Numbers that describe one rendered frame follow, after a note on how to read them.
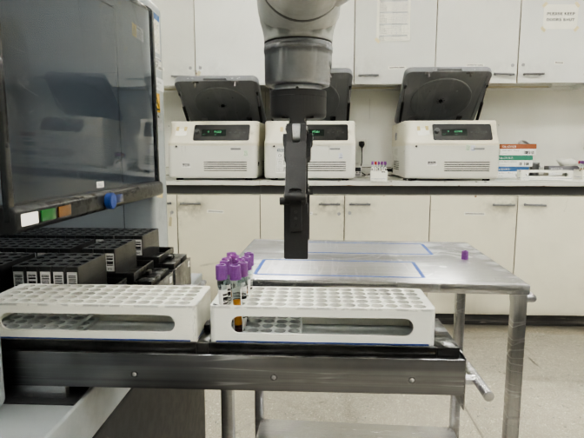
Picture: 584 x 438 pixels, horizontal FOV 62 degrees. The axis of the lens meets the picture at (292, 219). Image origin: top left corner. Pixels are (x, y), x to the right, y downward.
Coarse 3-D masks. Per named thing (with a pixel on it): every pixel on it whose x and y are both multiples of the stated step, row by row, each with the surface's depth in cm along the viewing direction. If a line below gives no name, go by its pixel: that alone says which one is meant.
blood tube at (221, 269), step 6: (216, 264) 65; (222, 264) 65; (216, 270) 65; (222, 270) 64; (216, 276) 65; (222, 276) 65; (222, 282) 65; (222, 288) 65; (222, 294) 65; (222, 300) 65
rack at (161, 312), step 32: (32, 288) 74; (64, 288) 74; (96, 288) 75; (128, 288) 74; (160, 288) 75; (192, 288) 74; (0, 320) 66; (32, 320) 70; (64, 320) 70; (96, 320) 75; (128, 320) 76; (160, 320) 76; (192, 320) 65
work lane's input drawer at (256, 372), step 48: (48, 384) 65; (96, 384) 65; (144, 384) 65; (192, 384) 64; (240, 384) 64; (288, 384) 64; (336, 384) 64; (384, 384) 63; (432, 384) 63; (480, 384) 67
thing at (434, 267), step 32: (256, 256) 117; (320, 256) 117; (352, 256) 117; (384, 256) 117; (416, 256) 117; (448, 256) 117; (480, 256) 117; (416, 288) 94; (448, 288) 93; (480, 288) 93; (512, 288) 92; (512, 320) 94; (512, 352) 94; (512, 384) 95; (224, 416) 101; (256, 416) 146; (512, 416) 96
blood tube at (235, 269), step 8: (232, 264) 65; (232, 272) 64; (240, 272) 65; (232, 280) 64; (240, 280) 65; (232, 288) 65; (240, 288) 65; (232, 296) 65; (240, 296) 65; (240, 304) 65; (240, 320) 66; (240, 328) 66
